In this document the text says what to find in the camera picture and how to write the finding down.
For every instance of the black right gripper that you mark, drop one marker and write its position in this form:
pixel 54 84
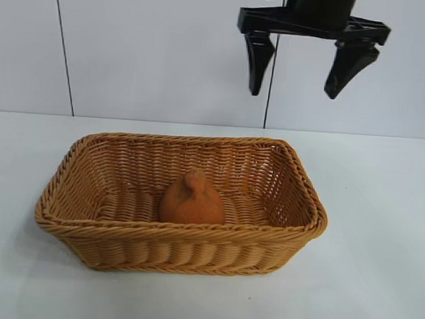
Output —
pixel 317 13

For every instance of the bumpy orange fruit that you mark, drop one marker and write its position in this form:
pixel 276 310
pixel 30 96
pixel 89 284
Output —
pixel 191 205

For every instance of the woven wicker rectangular basket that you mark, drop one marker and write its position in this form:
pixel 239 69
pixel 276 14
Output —
pixel 191 249

